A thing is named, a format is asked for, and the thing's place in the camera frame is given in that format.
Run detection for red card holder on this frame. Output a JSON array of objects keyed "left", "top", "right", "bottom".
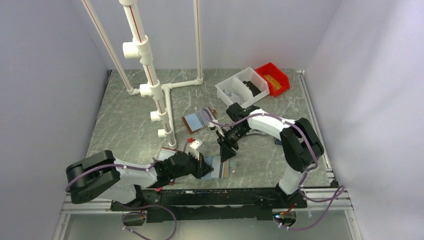
[{"left": 154, "top": 147, "right": 179, "bottom": 188}]

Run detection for navy blue card holder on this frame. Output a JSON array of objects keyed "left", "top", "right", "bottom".
[{"left": 274, "top": 138, "right": 282, "bottom": 145}]

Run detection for white pvc pipe frame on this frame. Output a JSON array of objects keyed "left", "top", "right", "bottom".
[{"left": 81, "top": 0, "right": 204, "bottom": 150}]

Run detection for black part in bin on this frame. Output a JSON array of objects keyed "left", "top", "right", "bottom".
[{"left": 243, "top": 81, "right": 262, "bottom": 97}]

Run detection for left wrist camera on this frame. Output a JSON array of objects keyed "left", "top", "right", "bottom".
[{"left": 187, "top": 138, "right": 204, "bottom": 160}]

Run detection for red handled adjustable wrench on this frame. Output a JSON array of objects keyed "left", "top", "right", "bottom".
[{"left": 246, "top": 129, "right": 268, "bottom": 136}]

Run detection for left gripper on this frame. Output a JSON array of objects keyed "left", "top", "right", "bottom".
[{"left": 170, "top": 150, "right": 214, "bottom": 180}]

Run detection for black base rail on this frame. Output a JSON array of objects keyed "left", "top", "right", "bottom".
[{"left": 110, "top": 187, "right": 308, "bottom": 223}]

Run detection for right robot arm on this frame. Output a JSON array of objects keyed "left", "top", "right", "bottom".
[{"left": 216, "top": 103, "right": 325, "bottom": 208}]

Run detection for grey parts in bin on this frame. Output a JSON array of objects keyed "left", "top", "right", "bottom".
[{"left": 223, "top": 89, "right": 244, "bottom": 105}]

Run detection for purple cable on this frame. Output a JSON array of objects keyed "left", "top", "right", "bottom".
[
  {"left": 201, "top": 108, "right": 346, "bottom": 232},
  {"left": 65, "top": 142, "right": 178, "bottom": 239}
]

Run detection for yellow item in red bin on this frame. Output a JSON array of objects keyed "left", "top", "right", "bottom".
[{"left": 264, "top": 74, "right": 282, "bottom": 91}]

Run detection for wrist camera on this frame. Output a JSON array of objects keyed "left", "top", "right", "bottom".
[
  {"left": 207, "top": 121, "right": 217, "bottom": 131},
  {"left": 187, "top": 138, "right": 204, "bottom": 160}
]

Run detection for red plastic bin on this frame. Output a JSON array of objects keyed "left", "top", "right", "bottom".
[{"left": 255, "top": 62, "right": 290, "bottom": 98}]

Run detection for white divided bin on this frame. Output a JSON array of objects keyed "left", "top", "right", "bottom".
[{"left": 215, "top": 67, "right": 270, "bottom": 108}]

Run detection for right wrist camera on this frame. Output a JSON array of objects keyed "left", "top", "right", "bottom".
[{"left": 207, "top": 121, "right": 217, "bottom": 131}]

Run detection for orange credit card in holder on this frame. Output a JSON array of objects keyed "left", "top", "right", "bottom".
[{"left": 222, "top": 160, "right": 229, "bottom": 178}]

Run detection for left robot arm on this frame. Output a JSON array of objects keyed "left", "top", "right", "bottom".
[{"left": 65, "top": 150, "right": 214, "bottom": 210}]

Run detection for brown card holder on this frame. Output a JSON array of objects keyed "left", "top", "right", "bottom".
[{"left": 181, "top": 107, "right": 217, "bottom": 134}]

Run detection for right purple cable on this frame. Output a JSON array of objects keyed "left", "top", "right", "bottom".
[{"left": 201, "top": 108, "right": 346, "bottom": 232}]

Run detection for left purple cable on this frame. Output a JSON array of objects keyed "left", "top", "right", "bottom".
[{"left": 65, "top": 142, "right": 178, "bottom": 239}]

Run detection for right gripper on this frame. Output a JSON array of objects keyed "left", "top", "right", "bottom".
[{"left": 216, "top": 124, "right": 249, "bottom": 163}]

